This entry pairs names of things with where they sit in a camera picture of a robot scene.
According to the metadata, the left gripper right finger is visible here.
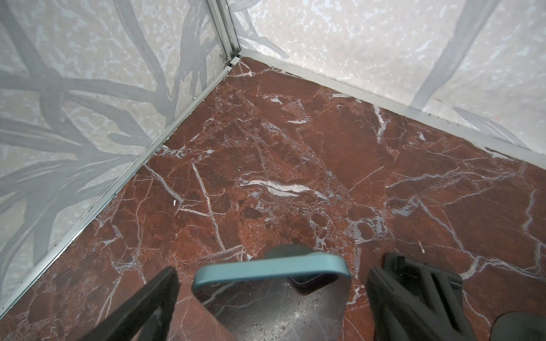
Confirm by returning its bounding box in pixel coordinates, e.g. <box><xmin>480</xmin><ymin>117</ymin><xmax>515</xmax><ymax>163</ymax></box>
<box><xmin>365</xmin><ymin>252</ymin><xmax>476</xmax><ymax>340</ymax></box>

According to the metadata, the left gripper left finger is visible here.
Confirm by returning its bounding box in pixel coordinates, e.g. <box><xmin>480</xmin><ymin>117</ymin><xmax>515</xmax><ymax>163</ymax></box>
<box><xmin>81</xmin><ymin>267</ymin><xmax>180</xmax><ymax>340</ymax></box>

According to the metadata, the black smartphone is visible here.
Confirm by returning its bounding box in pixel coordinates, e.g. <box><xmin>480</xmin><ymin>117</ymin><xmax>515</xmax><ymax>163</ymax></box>
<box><xmin>191</xmin><ymin>245</ymin><xmax>351</xmax><ymax>340</ymax></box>

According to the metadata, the aluminium corner post left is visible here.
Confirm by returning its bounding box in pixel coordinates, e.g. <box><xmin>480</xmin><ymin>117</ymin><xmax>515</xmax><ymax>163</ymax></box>
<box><xmin>204</xmin><ymin>0</ymin><xmax>241</xmax><ymax>66</ymax></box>

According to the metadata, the dark round stand base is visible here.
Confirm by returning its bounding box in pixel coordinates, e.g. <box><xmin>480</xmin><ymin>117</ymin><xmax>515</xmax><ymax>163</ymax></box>
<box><xmin>490</xmin><ymin>312</ymin><xmax>545</xmax><ymax>341</ymax></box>

